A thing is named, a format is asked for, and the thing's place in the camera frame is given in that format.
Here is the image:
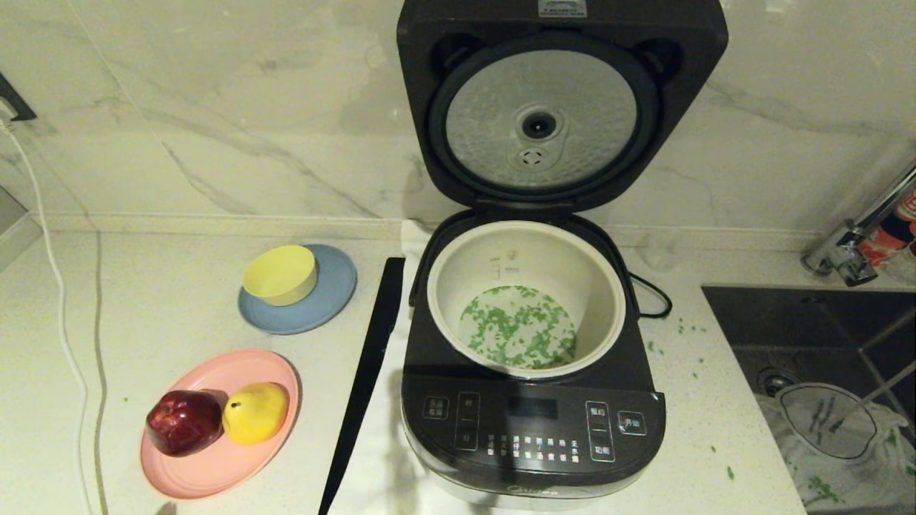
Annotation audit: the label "black rice cooker lid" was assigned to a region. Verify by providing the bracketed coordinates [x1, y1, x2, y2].
[396, 0, 731, 214]

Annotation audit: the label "white inner pot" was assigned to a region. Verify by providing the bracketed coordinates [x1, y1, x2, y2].
[427, 220, 627, 378]

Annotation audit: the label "yellow bowl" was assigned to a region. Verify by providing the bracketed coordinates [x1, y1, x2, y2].
[241, 245, 318, 307]

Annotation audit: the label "black rice cooker body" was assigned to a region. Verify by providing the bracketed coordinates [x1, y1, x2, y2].
[399, 209, 668, 512]

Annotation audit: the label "chopped green bits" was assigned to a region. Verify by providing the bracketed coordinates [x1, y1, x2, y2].
[458, 285, 579, 371]

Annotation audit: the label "blue plate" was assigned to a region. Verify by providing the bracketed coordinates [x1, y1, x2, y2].
[238, 244, 357, 335]

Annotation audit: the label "black flat mat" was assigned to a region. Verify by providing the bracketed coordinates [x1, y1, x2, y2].
[317, 257, 406, 515]

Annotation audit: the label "yellow pear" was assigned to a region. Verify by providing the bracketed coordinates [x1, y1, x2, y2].
[222, 382, 290, 446]

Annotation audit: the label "dark red apple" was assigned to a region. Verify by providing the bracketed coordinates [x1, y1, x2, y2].
[146, 390, 223, 458]

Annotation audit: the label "pink plate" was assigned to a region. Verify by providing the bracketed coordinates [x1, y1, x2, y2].
[140, 348, 301, 501]

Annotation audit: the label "steel sink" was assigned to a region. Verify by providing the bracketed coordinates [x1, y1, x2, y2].
[701, 286, 916, 515]

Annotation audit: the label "chrome faucet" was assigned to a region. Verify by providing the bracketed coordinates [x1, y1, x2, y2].
[801, 159, 916, 288]

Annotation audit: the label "white plastic bag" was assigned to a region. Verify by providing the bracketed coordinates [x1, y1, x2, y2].
[755, 392, 916, 512]

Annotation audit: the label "black power cord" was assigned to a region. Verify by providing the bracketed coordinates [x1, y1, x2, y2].
[628, 272, 673, 319]

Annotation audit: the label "white cable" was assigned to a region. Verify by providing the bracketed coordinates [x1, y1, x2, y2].
[0, 122, 94, 515]

